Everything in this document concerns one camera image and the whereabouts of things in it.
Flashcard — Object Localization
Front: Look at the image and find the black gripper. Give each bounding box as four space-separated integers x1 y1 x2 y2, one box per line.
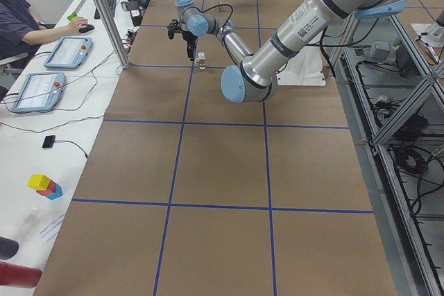
181 28 198 62

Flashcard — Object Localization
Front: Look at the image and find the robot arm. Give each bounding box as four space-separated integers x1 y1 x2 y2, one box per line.
175 0 407 103

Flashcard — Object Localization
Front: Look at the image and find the black keyboard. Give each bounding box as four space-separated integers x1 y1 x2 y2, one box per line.
93 0 119 19

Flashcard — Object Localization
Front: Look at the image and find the black computer mouse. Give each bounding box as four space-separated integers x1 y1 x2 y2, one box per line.
78 24 95 34

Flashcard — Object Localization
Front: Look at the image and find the green tool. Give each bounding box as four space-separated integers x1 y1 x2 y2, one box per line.
67 12 78 21

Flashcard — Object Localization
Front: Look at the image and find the upper teach pendant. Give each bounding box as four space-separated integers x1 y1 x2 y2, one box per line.
44 36 93 70

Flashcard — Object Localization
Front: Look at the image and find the teach pendant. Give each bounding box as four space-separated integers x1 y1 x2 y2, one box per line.
10 71 66 114
44 36 93 70

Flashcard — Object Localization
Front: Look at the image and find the lower teach pendant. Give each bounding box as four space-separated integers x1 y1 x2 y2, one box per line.
10 71 66 114

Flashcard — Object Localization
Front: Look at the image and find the seated person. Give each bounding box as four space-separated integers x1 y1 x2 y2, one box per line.
1 0 88 69

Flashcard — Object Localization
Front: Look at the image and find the small black box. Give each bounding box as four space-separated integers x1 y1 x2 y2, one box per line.
42 135 56 149

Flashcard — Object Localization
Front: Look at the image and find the blue wooden block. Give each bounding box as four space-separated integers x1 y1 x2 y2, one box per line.
44 182 62 200

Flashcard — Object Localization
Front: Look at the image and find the red wooden block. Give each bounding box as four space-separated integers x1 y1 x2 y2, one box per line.
36 180 57 197

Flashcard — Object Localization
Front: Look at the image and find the yellow wooden block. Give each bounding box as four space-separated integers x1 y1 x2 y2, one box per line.
28 174 50 190

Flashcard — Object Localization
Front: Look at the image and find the black cylinder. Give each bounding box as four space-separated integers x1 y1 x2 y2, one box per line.
0 236 19 260

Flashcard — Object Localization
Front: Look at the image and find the red cylinder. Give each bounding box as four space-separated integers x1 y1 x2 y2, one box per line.
1 261 42 288

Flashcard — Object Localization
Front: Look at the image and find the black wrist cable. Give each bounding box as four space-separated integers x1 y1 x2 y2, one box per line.
194 3 234 39

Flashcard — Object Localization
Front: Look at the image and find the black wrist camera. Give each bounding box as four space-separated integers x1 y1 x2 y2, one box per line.
167 19 182 40

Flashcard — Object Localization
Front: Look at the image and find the aluminium frame post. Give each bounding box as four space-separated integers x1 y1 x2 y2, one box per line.
93 0 129 70

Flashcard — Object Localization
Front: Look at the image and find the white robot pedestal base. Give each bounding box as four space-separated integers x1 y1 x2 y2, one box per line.
275 0 329 88

